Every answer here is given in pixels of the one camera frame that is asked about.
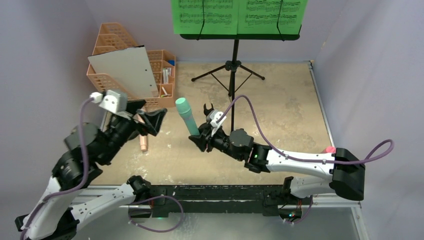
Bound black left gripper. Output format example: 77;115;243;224
100;98;167;163

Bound pink toy microphone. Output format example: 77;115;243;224
139;134;148;152

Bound mint green toy microphone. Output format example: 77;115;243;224
175;97;200;136

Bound peach plastic file organizer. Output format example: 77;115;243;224
86;22;177;111

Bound black music stand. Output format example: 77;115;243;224
179;33;302;132

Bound green sheet music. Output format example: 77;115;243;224
237;0;308;35
170;0;239;35

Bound black microphone stand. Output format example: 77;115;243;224
203;103;215;124

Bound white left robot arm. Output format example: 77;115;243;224
15;100;167;240

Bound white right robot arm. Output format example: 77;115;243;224
189;128;366;204

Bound grey folder board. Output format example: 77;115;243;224
88;45;159;99

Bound white marker tube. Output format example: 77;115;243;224
166;67;172;84

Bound pink round object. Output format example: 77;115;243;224
322;146;337;154

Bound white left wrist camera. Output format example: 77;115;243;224
89;89;128;114

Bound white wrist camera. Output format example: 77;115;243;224
206;109;227;137
89;89;128;114

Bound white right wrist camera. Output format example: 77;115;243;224
206;109;227;137

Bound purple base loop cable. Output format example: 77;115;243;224
128;195;185;233

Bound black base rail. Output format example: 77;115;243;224
135;184;312;219

